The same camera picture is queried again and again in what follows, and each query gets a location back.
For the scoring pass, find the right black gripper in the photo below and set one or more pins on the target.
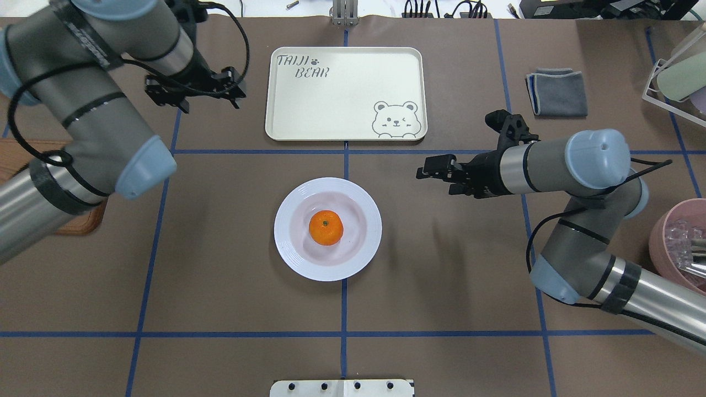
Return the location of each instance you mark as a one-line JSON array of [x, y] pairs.
[[486, 168]]

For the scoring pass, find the aluminium frame post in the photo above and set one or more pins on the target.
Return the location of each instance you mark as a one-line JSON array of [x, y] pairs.
[[345, 13]]

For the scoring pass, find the metal ice scoop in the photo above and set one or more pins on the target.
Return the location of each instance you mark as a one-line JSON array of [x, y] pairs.
[[691, 256]]

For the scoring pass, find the grey folded cloth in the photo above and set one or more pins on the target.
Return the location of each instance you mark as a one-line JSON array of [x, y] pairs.
[[557, 92]]

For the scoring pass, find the black power strip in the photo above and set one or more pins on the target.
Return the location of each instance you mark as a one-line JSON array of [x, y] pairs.
[[446, 9]]

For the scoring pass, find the orange fruit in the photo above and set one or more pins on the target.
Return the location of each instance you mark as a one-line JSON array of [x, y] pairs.
[[326, 228]]

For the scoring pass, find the cream bear tray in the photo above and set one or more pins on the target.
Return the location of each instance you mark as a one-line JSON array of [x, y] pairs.
[[346, 94]]

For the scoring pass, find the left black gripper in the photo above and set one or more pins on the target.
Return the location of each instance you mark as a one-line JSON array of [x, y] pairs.
[[199, 73]]

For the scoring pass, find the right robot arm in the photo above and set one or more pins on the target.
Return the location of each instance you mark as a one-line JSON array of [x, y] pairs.
[[594, 168]]

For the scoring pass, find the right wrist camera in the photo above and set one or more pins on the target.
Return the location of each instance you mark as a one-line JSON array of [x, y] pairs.
[[511, 128]]

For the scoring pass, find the pink bowl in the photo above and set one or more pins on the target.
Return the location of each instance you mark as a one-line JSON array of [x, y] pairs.
[[676, 245]]

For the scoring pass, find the white plate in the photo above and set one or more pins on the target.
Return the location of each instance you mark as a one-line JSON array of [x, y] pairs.
[[361, 239]]

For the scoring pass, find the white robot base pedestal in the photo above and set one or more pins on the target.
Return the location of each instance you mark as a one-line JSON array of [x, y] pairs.
[[344, 387]]

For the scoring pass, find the white wire cup rack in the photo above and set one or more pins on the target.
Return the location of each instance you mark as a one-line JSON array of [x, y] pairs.
[[692, 108]]

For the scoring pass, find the wooden cutting board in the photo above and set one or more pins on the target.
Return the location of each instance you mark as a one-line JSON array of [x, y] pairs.
[[58, 184]]

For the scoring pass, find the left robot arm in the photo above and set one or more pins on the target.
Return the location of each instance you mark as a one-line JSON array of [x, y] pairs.
[[85, 138]]

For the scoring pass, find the green cup on rack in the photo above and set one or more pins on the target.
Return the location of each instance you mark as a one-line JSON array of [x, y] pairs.
[[678, 82]]

